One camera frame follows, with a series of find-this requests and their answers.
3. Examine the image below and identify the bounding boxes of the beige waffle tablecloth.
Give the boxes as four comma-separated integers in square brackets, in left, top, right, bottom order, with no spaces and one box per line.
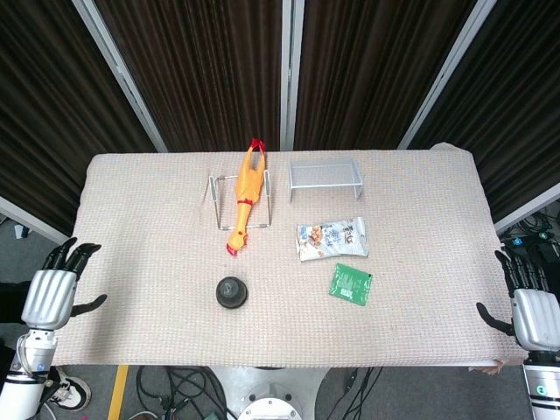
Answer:
[51,143,530,375]

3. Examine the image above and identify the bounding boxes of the grey metal partition post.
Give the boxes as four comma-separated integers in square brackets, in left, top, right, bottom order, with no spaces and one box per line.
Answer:
[493,181,560,235]
[0,194,70,245]
[279,0,306,152]
[397,0,498,151]
[72,0,170,153]

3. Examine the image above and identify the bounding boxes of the black floor cable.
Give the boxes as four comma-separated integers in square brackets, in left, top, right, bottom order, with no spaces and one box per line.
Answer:
[136,366,228,420]
[344,367,382,397]

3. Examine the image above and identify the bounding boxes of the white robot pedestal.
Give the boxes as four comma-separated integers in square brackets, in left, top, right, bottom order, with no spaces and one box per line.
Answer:
[209,365,329,420]

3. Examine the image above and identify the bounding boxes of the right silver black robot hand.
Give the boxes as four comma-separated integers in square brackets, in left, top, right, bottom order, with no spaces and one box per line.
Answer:
[475,247,560,354]

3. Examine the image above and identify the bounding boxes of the yellow rubber chicken toy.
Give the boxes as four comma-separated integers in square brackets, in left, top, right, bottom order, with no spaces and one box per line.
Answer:
[226,137,268,259]

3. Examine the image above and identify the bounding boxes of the white blue snack bag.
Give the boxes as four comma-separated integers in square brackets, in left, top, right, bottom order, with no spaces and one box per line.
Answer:
[296,216,371,263]

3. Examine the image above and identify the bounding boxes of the green foil packet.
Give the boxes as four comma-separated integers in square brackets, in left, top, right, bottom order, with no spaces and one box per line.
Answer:
[327,262,375,305]

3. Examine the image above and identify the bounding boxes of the silver wire display stand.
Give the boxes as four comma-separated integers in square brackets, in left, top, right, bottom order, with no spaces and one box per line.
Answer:
[207,170,273,231]

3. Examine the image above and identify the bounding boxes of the black dice cup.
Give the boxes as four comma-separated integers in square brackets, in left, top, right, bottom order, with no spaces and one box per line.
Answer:
[214,276,249,309]

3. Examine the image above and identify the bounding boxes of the dark brown partition panel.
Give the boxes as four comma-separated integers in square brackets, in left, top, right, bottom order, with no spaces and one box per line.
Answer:
[293,0,478,152]
[0,0,157,237]
[409,0,560,220]
[94,0,285,153]

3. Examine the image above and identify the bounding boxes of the grey mesh shelf riser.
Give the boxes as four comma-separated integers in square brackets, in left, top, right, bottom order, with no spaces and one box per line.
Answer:
[287,157,365,203]

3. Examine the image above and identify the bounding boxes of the black round tray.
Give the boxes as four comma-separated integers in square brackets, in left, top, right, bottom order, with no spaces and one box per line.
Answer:
[215,291,249,311]

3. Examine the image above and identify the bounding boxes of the white black sneaker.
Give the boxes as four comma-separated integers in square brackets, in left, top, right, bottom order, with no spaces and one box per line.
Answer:
[46,366,92,412]

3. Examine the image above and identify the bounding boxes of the black cable tangle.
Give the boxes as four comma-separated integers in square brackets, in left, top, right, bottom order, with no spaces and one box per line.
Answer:
[502,208,560,268]

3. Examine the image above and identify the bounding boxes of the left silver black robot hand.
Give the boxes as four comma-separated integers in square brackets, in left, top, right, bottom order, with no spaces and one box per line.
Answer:
[20,237,109,330]

